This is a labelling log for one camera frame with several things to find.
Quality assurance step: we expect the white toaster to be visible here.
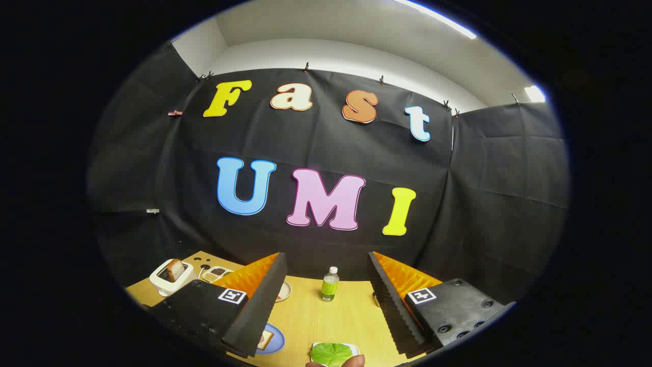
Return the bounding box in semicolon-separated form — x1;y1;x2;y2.
149;259;197;297

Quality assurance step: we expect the white divided bean dish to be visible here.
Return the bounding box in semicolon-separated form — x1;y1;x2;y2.
200;266;234;284

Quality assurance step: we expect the square white plate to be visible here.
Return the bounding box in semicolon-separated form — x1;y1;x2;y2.
310;342;360;365

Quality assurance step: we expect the green lettuce leaf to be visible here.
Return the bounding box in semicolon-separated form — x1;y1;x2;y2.
312;344;353;367

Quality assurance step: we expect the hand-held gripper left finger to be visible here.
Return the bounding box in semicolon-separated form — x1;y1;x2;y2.
148;252;288;359

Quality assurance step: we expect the green label drink bottle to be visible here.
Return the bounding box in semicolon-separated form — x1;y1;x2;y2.
320;267;340;302

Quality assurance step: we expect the blue plate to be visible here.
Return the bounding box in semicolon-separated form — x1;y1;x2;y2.
256;323;286;355

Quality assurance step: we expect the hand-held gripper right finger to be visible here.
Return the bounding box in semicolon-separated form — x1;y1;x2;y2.
367;251;516;357

